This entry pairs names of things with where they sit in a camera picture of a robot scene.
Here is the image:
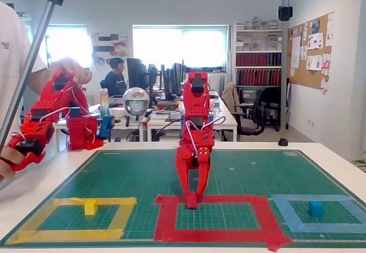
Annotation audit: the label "black computer monitor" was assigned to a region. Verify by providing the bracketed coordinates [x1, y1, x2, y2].
[126, 57, 149, 92]
[170, 62, 186, 95]

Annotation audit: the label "green cutting mat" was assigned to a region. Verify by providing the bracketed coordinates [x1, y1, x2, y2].
[1, 149, 366, 249]

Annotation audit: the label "white office desk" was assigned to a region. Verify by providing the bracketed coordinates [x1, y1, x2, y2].
[53, 91, 238, 151]

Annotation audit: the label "green plant leaves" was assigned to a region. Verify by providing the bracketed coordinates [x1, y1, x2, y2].
[351, 157, 366, 173]

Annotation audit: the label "white shelf with binders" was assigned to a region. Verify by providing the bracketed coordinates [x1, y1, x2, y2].
[233, 21, 284, 93]

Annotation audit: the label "wide bright window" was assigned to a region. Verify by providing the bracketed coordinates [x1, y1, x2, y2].
[133, 24, 229, 70]

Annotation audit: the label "orange and blue drink carton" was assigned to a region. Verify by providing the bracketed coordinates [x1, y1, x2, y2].
[99, 88, 110, 119]

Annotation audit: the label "white helmet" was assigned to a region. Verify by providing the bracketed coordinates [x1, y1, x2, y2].
[122, 87, 149, 122]

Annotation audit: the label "person's right hand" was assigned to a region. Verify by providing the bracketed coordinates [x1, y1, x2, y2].
[0, 146, 25, 183]

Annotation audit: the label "white servo cable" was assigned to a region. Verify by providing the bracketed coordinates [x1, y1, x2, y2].
[184, 120, 201, 158]
[203, 82, 212, 110]
[200, 116, 227, 132]

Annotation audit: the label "red tape square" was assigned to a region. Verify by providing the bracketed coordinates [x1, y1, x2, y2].
[153, 194, 294, 252]

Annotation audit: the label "seated person in dark shirt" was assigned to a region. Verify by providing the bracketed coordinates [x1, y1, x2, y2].
[100, 57, 128, 98]

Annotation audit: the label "wall rack with tools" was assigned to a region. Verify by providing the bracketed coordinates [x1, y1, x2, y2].
[91, 32, 129, 65]

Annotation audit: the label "yellow tape square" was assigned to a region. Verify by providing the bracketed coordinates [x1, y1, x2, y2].
[5, 197, 137, 246]

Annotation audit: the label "blue table clamp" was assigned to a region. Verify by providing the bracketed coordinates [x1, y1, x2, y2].
[96, 114, 116, 143]

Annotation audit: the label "metal pole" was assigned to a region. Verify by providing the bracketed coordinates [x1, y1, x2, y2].
[281, 0, 290, 131]
[0, 0, 66, 151]

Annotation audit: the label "yellow lego brick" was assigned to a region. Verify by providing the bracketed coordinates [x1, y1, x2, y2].
[83, 199, 100, 216]

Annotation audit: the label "person's left forearm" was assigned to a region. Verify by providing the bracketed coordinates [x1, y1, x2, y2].
[27, 67, 59, 95]

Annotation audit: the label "blue tape square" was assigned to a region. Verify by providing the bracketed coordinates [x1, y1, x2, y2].
[268, 194, 366, 234]

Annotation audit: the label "red leader arm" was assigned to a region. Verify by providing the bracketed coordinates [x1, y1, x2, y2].
[7, 71, 105, 172]

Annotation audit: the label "cork pin board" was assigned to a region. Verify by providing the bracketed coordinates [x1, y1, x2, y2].
[287, 11, 335, 90]

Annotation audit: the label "beige jacket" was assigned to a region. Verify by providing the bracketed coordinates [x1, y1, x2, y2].
[222, 81, 246, 116]

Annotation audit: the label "blue lego brick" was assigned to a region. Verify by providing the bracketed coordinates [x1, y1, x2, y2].
[308, 200, 324, 217]

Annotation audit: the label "person in white shirt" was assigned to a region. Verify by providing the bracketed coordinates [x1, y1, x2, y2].
[0, 1, 49, 133]

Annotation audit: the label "black office chair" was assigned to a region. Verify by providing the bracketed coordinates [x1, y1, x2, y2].
[228, 86, 283, 137]

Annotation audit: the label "small bright window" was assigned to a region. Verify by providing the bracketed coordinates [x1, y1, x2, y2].
[45, 25, 88, 68]

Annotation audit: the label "person's left hand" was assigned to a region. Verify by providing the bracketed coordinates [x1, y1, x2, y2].
[53, 57, 93, 88]

